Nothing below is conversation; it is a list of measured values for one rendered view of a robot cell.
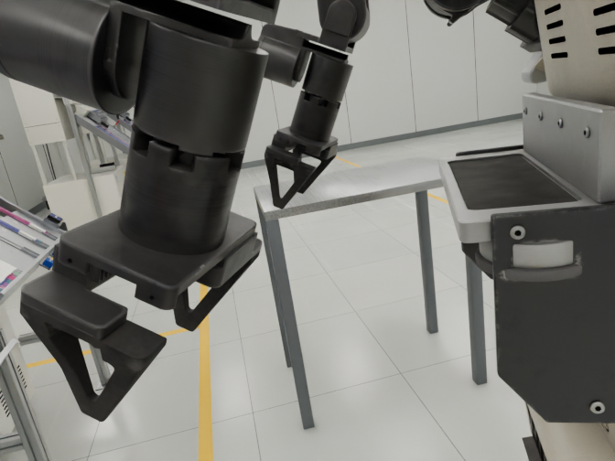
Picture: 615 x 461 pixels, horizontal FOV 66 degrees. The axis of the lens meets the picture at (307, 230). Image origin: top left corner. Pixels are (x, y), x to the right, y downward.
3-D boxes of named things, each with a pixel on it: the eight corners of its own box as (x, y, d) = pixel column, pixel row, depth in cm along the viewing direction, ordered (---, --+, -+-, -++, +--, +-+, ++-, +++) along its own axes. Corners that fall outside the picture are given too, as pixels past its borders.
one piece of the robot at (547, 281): (585, 270, 57) (588, 82, 51) (729, 434, 31) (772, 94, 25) (446, 277, 61) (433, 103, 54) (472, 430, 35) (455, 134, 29)
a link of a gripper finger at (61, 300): (7, 416, 25) (16, 262, 21) (102, 343, 31) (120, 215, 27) (120, 476, 23) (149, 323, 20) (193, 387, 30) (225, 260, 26)
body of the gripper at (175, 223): (51, 269, 23) (63, 123, 20) (167, 211, 32) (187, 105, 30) (167, 323, 22) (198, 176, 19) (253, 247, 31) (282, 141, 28)
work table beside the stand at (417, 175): (487, 382, 177) (477, 171, 154) (304, 430, 167) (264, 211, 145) (435, 327, 219) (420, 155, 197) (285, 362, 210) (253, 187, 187)
